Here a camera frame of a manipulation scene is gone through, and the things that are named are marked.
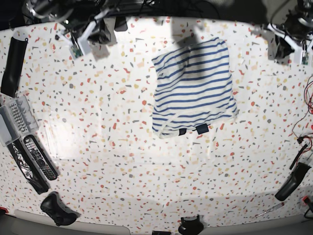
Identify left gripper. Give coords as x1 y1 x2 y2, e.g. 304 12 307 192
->
252 18 313 63

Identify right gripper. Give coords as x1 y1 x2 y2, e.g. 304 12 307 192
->
55 7 117 55

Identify blue white striped t-shirt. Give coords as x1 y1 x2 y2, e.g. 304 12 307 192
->
152 38 238 139

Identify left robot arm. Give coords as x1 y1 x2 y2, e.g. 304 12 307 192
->
252 0 313 66

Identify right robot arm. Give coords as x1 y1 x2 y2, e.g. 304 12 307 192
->
26 0 118 58

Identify black clamp top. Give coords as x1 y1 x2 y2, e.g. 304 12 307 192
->
114 17 128 32

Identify black probe stick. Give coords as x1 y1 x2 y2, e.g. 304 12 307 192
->
289 144 308 170

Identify black tube left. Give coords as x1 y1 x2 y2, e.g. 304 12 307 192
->
0 37 28 98

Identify clear plastic screw box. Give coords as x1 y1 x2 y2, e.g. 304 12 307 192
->
0 95 39 146

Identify black remote control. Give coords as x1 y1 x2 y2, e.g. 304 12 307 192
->
23 135 58 181

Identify red clip right edge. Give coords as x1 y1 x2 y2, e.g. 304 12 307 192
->
302 196 311 204

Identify red clip edge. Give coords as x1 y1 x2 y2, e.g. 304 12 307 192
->
0 207 8 216
302 196 311 204

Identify red tipped screwdriver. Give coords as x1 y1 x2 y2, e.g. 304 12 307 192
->
255 202 285 218

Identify black foil pouch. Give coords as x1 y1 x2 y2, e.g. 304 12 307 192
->
7 140 49 194

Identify black game controller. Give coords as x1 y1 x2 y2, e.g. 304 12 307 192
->
40 192 78 227

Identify red clip left edge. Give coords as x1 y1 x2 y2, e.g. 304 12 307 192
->
0 207 8 216

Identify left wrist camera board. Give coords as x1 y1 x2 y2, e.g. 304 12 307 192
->
300 50 309 65

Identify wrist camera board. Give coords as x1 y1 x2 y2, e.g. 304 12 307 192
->
300 50 309 65
69 45 83 60

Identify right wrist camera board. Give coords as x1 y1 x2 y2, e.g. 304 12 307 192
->
69 45 83 60

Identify red and black wires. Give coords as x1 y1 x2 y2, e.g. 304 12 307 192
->
291 74 313 154

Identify black handle right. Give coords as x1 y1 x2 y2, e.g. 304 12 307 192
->
275 163 311 201

